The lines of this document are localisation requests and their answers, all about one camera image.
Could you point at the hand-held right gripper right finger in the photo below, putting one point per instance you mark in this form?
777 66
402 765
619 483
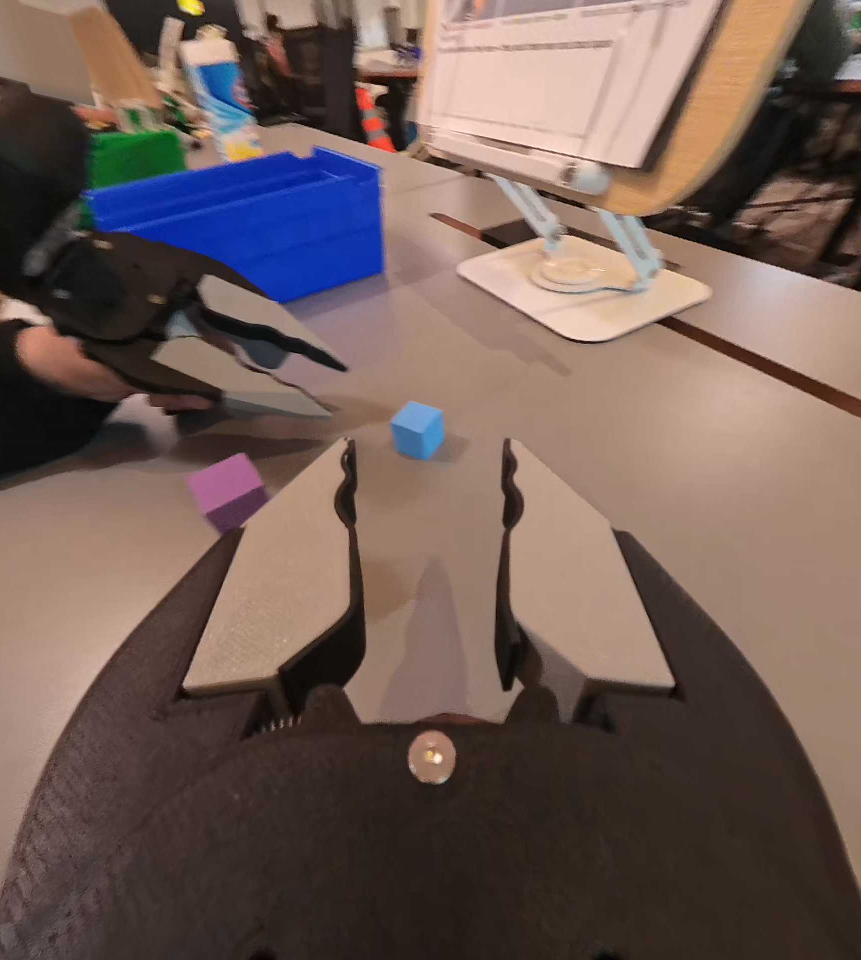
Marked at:
580 600

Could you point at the wipes canister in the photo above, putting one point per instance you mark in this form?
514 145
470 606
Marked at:
224 97

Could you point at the person's left hand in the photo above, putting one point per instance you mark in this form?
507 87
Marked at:
70 364

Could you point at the blue plastic bin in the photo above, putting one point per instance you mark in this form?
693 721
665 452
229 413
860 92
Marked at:
310 240

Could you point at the white document stand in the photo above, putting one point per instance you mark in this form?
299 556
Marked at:
588 300

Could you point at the green plastic bin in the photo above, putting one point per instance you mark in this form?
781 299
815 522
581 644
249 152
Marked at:
138 154

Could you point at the purple foam cube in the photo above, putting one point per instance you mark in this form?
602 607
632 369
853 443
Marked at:
226 491

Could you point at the orange traffic cone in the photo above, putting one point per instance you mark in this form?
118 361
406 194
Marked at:
376 120

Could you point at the blue foam cube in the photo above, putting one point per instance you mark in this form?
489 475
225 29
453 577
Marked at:
417 431

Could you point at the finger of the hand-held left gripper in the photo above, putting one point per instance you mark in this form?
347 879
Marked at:
250 394
258 315

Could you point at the printed instruction sheet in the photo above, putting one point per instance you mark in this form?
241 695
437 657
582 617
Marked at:
550 82

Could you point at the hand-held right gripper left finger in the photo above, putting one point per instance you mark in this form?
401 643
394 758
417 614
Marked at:
280 592

